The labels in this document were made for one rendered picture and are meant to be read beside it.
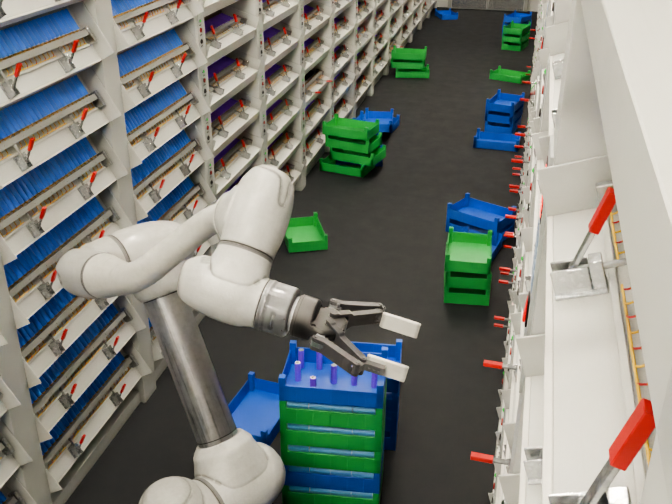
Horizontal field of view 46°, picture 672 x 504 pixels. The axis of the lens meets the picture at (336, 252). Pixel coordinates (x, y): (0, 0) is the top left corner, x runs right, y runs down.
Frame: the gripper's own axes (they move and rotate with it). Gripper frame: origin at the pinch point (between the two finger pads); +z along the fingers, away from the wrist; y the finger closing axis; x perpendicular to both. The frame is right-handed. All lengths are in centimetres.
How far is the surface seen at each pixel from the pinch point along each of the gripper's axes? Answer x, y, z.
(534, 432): 29, 50, 14
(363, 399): -66, -66, -7
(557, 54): 48, -30, 10
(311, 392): -68, -65, -21
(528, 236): 13.4, -30.0, 16.1
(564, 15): 54, -30, 9
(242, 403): -118, -108, -50
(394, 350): -81, -116, -3
